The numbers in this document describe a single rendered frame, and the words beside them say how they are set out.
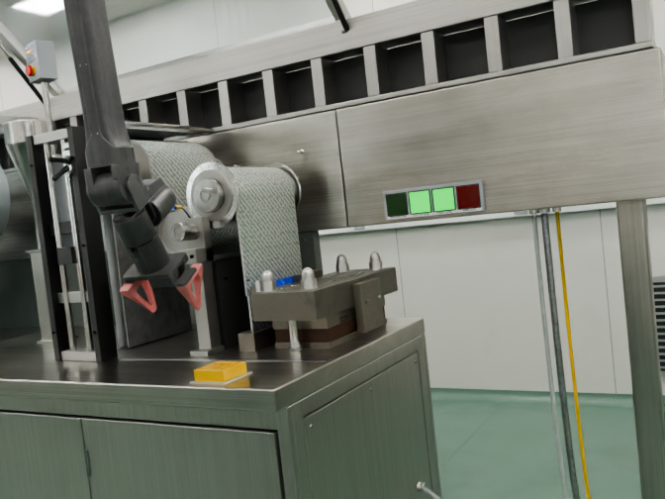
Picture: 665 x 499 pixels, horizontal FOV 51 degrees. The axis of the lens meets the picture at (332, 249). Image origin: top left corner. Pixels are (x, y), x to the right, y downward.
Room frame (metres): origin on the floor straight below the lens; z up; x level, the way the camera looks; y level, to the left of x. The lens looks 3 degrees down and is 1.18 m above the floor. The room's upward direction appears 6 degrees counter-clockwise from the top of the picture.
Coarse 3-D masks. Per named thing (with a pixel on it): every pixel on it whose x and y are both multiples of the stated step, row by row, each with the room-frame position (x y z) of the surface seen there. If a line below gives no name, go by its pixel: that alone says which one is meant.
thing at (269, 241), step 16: (288, 208) 1.71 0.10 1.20; (240, 224) 1.54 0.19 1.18; (256, 224) 1.59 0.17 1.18; (272, 224) 1.64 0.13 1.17; (288, 224) 1.70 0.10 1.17; (240, 240) 1.53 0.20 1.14; (256, 240) 1.58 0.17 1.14; (272, 240) 1.64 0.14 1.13; (288, 240) 1.69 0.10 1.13; (256, 256) 1.58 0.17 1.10; (272, 256) 1.63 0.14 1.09; (288, 256) 1.69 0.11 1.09; (256, 272) 1.57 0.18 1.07; (272, 272) 1.62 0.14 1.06; (288, 272) 1.68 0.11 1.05
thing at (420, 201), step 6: (414, 192) 1.67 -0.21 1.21; (420, 192) 1.66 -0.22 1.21; (426, 192) 1.65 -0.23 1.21; (414, 198) 1.67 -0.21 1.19; (420, 198) 1.66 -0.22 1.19; (426, 198) 1.65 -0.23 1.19; (414, 204) 1.67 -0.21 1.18; (420, 204) 1.66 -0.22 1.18; (426, 204) 1.65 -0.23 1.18; (414, 210) 1.67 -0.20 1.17; (420, 210) 1.66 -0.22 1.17; (426, 210) 1.65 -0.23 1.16
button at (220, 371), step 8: (200, 368) 1.27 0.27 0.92; (208, 368) 1.26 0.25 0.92; (216, 368) 1.25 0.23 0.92; (224, 368) 1.24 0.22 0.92; (232, 368) 1.26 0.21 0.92; (240, 368) 1.28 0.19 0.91; (200, 376) 1.26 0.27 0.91; (208, 376) 1.25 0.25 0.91; (216, 376) 1.24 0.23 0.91; (224, 376) 1.23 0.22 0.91; (232, 376) 1.25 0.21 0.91
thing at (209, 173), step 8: (200, 176) 1.57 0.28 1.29; (208, 176) 1.56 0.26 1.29; (216, 176) 1.54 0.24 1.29; (224, 176) 1.53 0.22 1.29; (192, 184) 1.58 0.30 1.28; (224, 184) 1.53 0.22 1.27; (192, 192) 1.58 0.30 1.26; (224, 192) 1.54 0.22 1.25; (192, 200) 1.58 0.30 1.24; (224, 200) 1.54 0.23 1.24; (224, 208) 1.54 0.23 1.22; (200, 216) 1.57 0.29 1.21; (216, 216) 1.55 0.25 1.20; (224, 216) 1.54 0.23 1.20
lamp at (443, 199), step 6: (432, 192) 1.64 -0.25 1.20; (438, 192) 1.63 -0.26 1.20; (444, 192) 1.63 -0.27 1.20; (450, 192) 1.62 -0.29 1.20; (438, 198) 1.64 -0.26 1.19; (444, 198) 1.63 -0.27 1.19; (450, 198) 1.62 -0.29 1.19; (438, 204) 1.64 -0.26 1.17; (444, 204) 1.63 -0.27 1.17; (450, 204) 1.62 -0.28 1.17; (438, 210) 1.64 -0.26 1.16
